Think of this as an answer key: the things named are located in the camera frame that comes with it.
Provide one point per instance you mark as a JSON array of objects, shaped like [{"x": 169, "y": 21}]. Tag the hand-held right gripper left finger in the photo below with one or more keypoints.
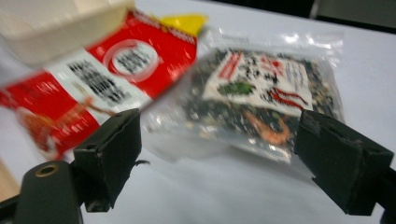
[{"x": 109, "y": 155}]

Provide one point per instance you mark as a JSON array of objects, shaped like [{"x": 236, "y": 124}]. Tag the red snack packet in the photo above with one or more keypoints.
[{"x": 146, "y": 68}]

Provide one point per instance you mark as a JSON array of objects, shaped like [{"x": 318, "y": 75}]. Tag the white plastic tray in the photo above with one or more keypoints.
[{"x": 59, "y": 28}]

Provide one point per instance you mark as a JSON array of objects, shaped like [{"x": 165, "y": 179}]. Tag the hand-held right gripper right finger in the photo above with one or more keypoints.
[{"x": 342, "y": 168}]

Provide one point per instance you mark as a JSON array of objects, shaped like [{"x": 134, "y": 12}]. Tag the clear seaweed bag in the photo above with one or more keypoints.
[{"x": 249, "y": 118}]

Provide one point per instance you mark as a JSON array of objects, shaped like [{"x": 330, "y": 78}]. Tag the yellow spouted pouch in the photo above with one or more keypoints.
[{"x": 183, "y": 23}]

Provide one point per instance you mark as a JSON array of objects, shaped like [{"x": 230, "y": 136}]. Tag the white table mat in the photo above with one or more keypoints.
[{"x": 218, "y": 193}]

